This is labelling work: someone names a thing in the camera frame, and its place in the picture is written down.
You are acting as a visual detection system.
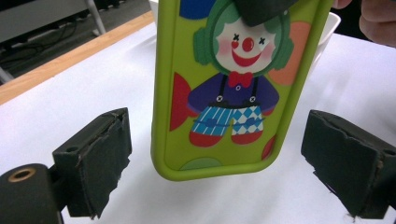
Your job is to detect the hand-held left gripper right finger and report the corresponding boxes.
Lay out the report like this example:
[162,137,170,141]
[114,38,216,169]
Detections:
[300,108,396,219]

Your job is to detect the white metal stand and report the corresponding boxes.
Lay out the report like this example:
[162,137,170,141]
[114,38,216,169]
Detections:
[0,0,107,45]

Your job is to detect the green clown phone case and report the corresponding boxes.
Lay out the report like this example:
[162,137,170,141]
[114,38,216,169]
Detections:
[150,0,334,182]

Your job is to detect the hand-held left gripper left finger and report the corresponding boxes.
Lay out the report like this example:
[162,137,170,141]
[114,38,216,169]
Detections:
[51,106,133,219]

